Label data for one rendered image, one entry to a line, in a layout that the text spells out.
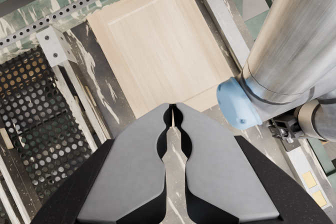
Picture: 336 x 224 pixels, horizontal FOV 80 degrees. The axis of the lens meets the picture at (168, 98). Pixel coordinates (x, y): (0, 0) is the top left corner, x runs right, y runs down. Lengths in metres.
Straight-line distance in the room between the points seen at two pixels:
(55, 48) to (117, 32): 0.21
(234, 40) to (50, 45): 0.62
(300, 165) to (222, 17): 0.56
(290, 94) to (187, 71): 0.51
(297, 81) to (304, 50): 0.04
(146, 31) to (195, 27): 0.17
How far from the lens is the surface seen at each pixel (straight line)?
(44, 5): 0.88
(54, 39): 0.79
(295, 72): 0.21
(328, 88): 0.35
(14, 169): 0.89
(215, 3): 0.78
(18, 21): 0.91
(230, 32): 0.76
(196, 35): 0.75
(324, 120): 0.41
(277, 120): 0.51
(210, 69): 0.73
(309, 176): 0.86
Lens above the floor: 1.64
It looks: 38 degrees down
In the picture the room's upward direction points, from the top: 153 degrees clockwise
